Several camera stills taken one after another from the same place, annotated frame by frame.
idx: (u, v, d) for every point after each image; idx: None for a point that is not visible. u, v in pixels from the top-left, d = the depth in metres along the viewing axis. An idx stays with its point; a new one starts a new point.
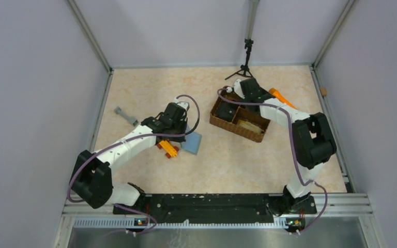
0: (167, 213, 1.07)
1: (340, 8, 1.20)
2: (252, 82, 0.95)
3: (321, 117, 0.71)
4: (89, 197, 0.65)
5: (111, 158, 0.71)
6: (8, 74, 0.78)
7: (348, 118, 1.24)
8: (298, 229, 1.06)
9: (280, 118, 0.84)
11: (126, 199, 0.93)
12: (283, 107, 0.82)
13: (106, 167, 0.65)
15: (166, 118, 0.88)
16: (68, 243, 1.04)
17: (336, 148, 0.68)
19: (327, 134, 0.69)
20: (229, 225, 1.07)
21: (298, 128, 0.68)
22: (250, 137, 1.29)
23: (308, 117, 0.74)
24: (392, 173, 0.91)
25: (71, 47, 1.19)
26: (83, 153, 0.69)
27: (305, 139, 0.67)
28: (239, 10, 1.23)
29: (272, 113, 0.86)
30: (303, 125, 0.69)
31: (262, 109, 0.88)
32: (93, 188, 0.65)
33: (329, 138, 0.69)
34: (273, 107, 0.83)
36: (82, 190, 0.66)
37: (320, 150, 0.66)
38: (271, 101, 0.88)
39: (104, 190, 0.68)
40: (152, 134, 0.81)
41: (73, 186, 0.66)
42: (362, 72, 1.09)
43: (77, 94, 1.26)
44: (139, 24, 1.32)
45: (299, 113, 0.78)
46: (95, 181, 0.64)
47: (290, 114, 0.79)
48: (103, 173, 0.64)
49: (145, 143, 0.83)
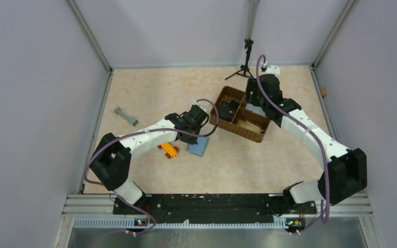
0: (167, 213, 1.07)
1: (340, 7, 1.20)
2: (273, 82, 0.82)
3: (360, 154, 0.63)
4: (104, 177, 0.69)
5: (134, 145, 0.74)
6: (7, 73, 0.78)
7: (347, 118, 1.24)
8: (298, 229, 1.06)
9: (306, 141, 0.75)
11: (130, 196, 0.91)
12: (313, 129, 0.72)
13: (126, 152, 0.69)
15: (190, 118, 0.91)
16: (68, 243, 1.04)
17: (365, 184, 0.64)
19: (361, 172, 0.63)
20: (230, 225, 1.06)
21: (335, 171, 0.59)
22: (250, 137, 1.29)
23: (345, 151, 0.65)
24: (392, 173, 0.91)
25: (71, 47, 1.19)
26: (107, 136, 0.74)
27: (341, 182, 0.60)
28: (239, 10, 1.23)
29: (300, 133, 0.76)
30: (341, 165, 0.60)
31: (286, 121, 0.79)
32: (110, 171, 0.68)
33: (362, 177, 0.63)
34: (302, 128, 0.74)
36: (100, 170, 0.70)
37: (350, 189, 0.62)
38: (296, 113, 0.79)
39: (120, 176, 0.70)
40: (173, 129, 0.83)
41: (92, 165, 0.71)
42: (362, 72, 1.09)
43: (78, 94, 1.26)
44: (139, 24, 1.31)
45: (334, 144, 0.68)
46: (115, 164, 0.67)
47: (323, 143, 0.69)
48: (123, 158, 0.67)
49: (165, 138, 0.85)
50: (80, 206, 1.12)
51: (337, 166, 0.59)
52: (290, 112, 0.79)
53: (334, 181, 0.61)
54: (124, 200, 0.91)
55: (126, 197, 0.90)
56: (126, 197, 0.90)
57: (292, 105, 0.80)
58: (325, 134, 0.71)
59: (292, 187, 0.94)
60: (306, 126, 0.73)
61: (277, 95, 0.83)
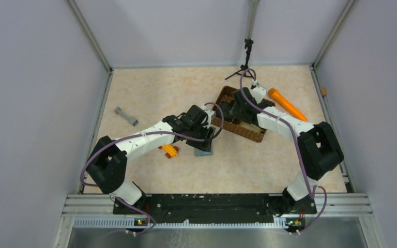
0: (167, 212, 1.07)
1: (340, 8, 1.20)
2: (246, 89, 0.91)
3: (326, 126, 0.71)
4: (100, 181, 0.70)
5: (130, 148, 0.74)
6: (7, 73, 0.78)
7: (347, 118, 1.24)
8: (298, 229, 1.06)
9: (281, 129, 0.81)
11: (129, 197, 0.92)
12: (283, 117, 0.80)
13: (122, 155, 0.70)
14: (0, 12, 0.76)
15: (188, 120, 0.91)
16: (68, 243, 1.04)
17: (342, 155, 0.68)
19: (333, 143, 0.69)
20: (229, 225, 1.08)
21: (305, 142, 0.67)
22: (249, 136, 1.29)
23: (312, 126, 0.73)
24: (392, 173, 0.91)
25: (71, 47, 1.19)
26: (104, 139, 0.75)
27: (314, 152, 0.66)
28: (239, 10, 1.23)
29: (271, 123, 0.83)
30: (309, 137, 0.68)
31: (260, 117, 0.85)
32: (106, 174, 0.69)
33: (335, 147, 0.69)
34: (273, 118, 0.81)
36: (95, 173, 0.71)
37: (329, 160, 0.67)
38: (269, 109, 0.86)
39: (116, 179, 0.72)
40: (171, 133, 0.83)
41: (88, 168, 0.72)
42: (362, 72, 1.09)
43: (78, 94, 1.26)
44: (139, 23, 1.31)
45: (302, 124, 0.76)
46: (110, 167, 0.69)
47: (293, 124, 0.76)
48: (119, 161, 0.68)
49: (163, 140, 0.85)
50: (79, 206, 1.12)
51: (306, 138, 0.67)
52: (264, 109, 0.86)
53: (308, 152, 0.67)
54: (123, 201, 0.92)
55: (126, 198, 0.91)
56: (125, 198, 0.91)
57: (264, 105, 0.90)
58: (294, 118, 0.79)
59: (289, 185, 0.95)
60: (276, 115, 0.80)
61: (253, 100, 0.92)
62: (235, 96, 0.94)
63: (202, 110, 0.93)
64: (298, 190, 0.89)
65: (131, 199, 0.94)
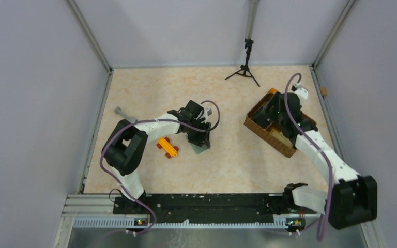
0: (167, 212, 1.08)
1: (340, 7, 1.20)
2: (293, 101, 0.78)
3: (371, 181, 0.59)
4: (120, 162, 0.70)
5: (147, 129, 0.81)
6: (7, 73, 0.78)
7: (348, 118, 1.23)
8: (298, 229, 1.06)
9: (318, 163, 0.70)
11: (133, 190, 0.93)
12: (325, 152, 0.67)
13: (143, 134, 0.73)
14: None
15: (187, 112, 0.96)
16: (68, 243, 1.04)
17: (375, 216, 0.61)
19: (371, 201, 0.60)
20: (230, 225, 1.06)
21: (341, 194, 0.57)
22: (280, 149, 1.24)
23: (356, 177, 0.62)
24: (392, 173, 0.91)
25: (71, 47, 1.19)
26: (121, 121, 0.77)
27: (347, 207, 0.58)
28: (239, 10, 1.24)
29: (309, 151, 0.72)
30: (348, 188, 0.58)
31: (300, 140, 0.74)
32: (127, 153, 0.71)
33: (372, 206, 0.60)
34: (314, 148, 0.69)
36: (114, 156, 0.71)
37: (357, 216, 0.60)
38: (312, 134, 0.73)
39: (135, 159, 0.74)
40: (178, 121, 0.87)
41: (106, 151, 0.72)
42: (363, 72, 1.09)
43: (78, 94, 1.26)
44: (139, 23, 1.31)
45: (345, 168, 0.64)
46: (133, 145, 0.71)
47: (334, 166, 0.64)
48: (141, 138, 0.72)
49: (170, 129, 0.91)
50: (79, 206, 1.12)
51: (343, 189, 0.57)
52: (307, 132, 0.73)
53: (339, 203, 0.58)
54: (128, 195, 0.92)
55: (132, 191, 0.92)
56: (131, 191, 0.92)
57: (310, 125, 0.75)
58: (338, 157, 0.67)
59: (295, 188, 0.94)
60: (319, 147, 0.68)
61: (296, 113, 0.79)
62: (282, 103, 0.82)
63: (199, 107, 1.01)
64: (303, 198, 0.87)
65: (135, 193, 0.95)
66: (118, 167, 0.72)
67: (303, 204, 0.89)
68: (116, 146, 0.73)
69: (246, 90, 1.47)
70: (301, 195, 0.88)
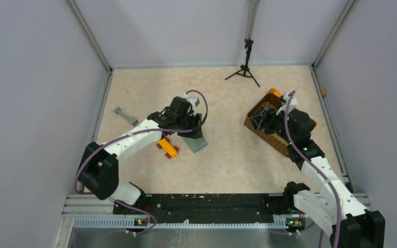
0: (167, 213, 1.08)
1: (340, 7, 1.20)
2: (305, 126, 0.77)
3: (378, 216, 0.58)
4: (94, 188, 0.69)
5: (118, 150, 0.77)
6: (8, 73, 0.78)
7: (348, 118, 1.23)
8: (298, 229, 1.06)
9: (324, 193, 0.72)
11: (127, 197, 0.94)
12: (334, 182, 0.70)
13: (113, 158, 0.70)
14: (0, 11, 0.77)
15: (172, 113, 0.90)
16: (68, 243, 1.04)
17: None
19: (378, 235, 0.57)
20: (229, 225, 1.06)
21: (349, 231, 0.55)
22: (280, 149, 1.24)
23: (363, 212, 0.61)
24: (392, 174, 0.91)
25: (71, 48, 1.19)
26: (91, 145, 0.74)
27: (354, 244, 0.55)
28: (239, 10, 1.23)
29: (317, 180, 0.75)
30: (355, 224, 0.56)
31: (306, 167, 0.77)
32: (100, 180, 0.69)
33: (378, 241, 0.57)
34: (322, 178, 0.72)
36: (88, 181, 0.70)
37: None
38: (319, 161, 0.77)
39: (109, 183, 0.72)
40: (157, 129, 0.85)
41: (79, 177, 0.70)
42: (363, 72, 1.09)
43: (78, 94, 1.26)
44: (139, 23, 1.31)
45: (352, 201, 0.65)
46: (103, 173, 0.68)
47: (341, 199, 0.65)
48: (111, 165, 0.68)
49: (151, 137, 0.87)
50: (79, 206, 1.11)
51: (351, 226, 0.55)
52: (312, 159, 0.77)
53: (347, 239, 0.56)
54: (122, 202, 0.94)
55: (125, 199, 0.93)
56: (124, 199, 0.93)
57: (316, 152, 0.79)
58: (346, 189, 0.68)
59: (298, 193, 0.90)
60: (326, 177, 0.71)
61: (305, 137, 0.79)
62: (294, 125, 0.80)
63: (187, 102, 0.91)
64: (305, 205, 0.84)
65: (131, 199, 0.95)
66: (93, 192, 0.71)
67: (302, 208, 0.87)
68: (90, 171, 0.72)
69: (246, 90, 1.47)
70: (303, 201, 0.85)
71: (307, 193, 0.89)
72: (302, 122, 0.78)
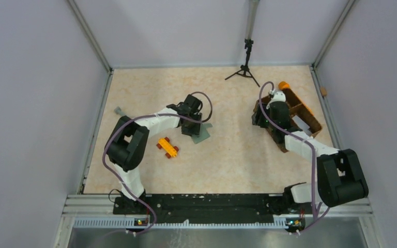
0: (167, 212, 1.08)
1: (340, 8, 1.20)
2: (284, 110, 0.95)
3: (351, 154, 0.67)
4: (123, 158, 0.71)
5: (147, 125, 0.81)
6: (8, 73, 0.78)
7: (348, 118, 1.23)
8: (298, 229, 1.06)
9: (305, 152, 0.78)
11: (135, 188, 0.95)
12: (309, 140, 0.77)
13: (144, 129, 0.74)
14: None
15: (186, 106, 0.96)
16: (68, 243, 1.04)
17: (366, 188, 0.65)
19: (356, 173, 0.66)
20: (229, 225, 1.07)
21: (324, 164, 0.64)
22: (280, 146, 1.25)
23: (336, 151, 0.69)
24: (392, 173, 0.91)
25: (71, 48, 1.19)
26: (123, 118, 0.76)
27: (332, 176, 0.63)
28: (239, 10, 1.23)
29: (298, 145, 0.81)
30: (330, 159, 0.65)
31: (288, 139, 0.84)
32: (130, 149, 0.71)
33: (359, 178, 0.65)
34: (299, 139, 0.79)
36: (117, 152, 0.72)
37: (348, 189, 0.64)
38: (298, 132, 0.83)
39: (137, 155, 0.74)
40: (177, 114, 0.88)
41: (109, 148, 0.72)
42: (363, 72, 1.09)
43: (78, 94, 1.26)
44: (139, 24, 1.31)
45: (326, 148, 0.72)
46: (134, 141, 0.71)
47: (316, 148, 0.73)
48: (143, 133, 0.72)
49: (171, 122, 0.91)
50: (79, 206, 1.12)
51: (326, 160, 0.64)
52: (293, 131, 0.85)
53: (325, 175, 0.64)
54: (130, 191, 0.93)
55: (133, 189, 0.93)
56: (132, 189, 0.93)
57: (294, 127, 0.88)
58: (320, 143, 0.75)
59: (294, 186, 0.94)
60: (302, 138, 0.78)
61: (285, 120, 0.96)
62: (274, 111, 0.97)
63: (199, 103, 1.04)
64: (302, 193, 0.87)
65: (135, 191, 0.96)
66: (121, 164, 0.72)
67: (303, 201, 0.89)
68: (118, 143, 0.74)
69: (246, 91, 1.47)
70: (299, 191, 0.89)
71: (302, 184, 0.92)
72: (280, 108, 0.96)
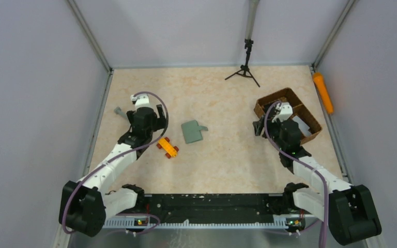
0: (167, 213, 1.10)
1: (340, 7, 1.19)
2: (295, 134, 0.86)
3: (364, 190, 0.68)
4: (82, 227, 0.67)
5: (99, 181, 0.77)
6: (6, 72, 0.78)
7: (348, 118, 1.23)
8: (298, 229, 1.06)
9: (315, 181, 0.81)
11: (125, 206, 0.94)
12: (319, 170, 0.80)
13: (94, 192, 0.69)
14: None
15: (139, 129, 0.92)
16: (68, 242, 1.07)
17: (379, 227, 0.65)
19: (369, 211, 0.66)
20: (230, 225, 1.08)
21: (336, 203, 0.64)
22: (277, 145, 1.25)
23: (349, 187, 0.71)
24: (393, 174, 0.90)
25: (71, 47, 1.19)
26: (68, 185, 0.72)
27: (344, 216, 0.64)
28: (239, 10, 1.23)
29: (306, 174, 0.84)
30: (341, 197, 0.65)
31: (296, 165, 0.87)
32: (86, 216, 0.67)
33: (372, 216, 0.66)
34: (309, 169, 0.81)
36: (75, 221, 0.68)
37: (360, 228, 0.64)
38: (306, 159, 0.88)
39: (97, 217, 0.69)
40: (131, 151, 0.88)
41: (65, 219, 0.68)
42: (363, 72, 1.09)
43: (78, 94, 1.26)
44: (139, 24, 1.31)
45: (338, 181, 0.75)
46: (87, 208, 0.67)
47: (327, 181, 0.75)
48: (93, 199, 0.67)
49: (127, 160, 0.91)
50: None
51: (338, 198, 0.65)
52: (301, 158, 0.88)
53: (337, 213, 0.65)
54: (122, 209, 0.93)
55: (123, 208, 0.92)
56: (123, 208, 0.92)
57: (303, 153, 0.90)
58: (331, 174, 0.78)
59: (297, 191, 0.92)
60: (312, 167, 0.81)
61: (295, 143, 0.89)
62: (285, 134, 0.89)
63: (149, 112, 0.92)
64: (305, 202, 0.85)
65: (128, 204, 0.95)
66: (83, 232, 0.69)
67: (303, 206, 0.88)
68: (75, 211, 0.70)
69: (246, 91, 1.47)
70: (302, 197, 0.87)
71: (306, 190, 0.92)
72: (291, 130, 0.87)
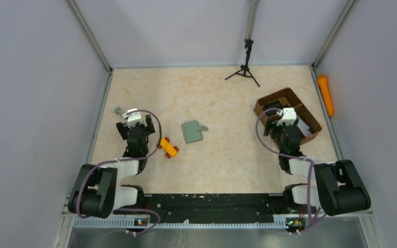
0: (167, 213, 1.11)
1: (340, 8, 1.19)
2: (295, 141, 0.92)
3: (348, 164, 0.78)
4: (97, 204, 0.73)
5: None
6: (5, 72, 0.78)
7: (348, 119, 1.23)
8: (298, 229, 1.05)
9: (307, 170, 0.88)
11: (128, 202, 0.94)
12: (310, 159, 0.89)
13: (111, 170, 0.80)
14: None
15: (134, 149, 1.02)
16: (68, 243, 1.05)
17: (367, 195, 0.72)
19: (354, 180, 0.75)
20: (230, 225, 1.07)
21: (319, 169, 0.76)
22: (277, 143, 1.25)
23: (336, 164, 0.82)
24: (392, 174, 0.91)
25: (71, 47, 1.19)
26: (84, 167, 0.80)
27: (328, 181, 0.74)
28: (239, 10, 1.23)
29: (300, 166, 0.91)
30: (325, 167, 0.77)
31: (292, 162, 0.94)
32: (102, 192, 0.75)
33: (358, 185, 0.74)
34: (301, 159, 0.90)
36: (90, 200, 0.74)
37: (346, 194, 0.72)
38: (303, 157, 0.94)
39: (110, 197, 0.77)
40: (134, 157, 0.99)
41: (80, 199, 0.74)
42: (363, 72, 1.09)
43: (78, 95, 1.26)
44: (139, 23, 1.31)
45: None
46: (105, 184, 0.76)
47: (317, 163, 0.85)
48: (111, 173, 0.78)
49: (131, 168, 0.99)
50: None
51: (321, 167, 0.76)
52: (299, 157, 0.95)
53: (323, 180, 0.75)
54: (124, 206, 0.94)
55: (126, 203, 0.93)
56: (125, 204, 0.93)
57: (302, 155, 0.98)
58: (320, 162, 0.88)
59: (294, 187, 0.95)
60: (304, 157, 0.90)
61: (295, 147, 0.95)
62: (287, 140, 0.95)
63: (138, 135, 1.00)
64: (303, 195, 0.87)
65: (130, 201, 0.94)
66: (93, 212, 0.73)
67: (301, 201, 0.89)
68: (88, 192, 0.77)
69: (245, 91, 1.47)
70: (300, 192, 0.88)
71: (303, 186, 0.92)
72: (292, 137, 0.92)
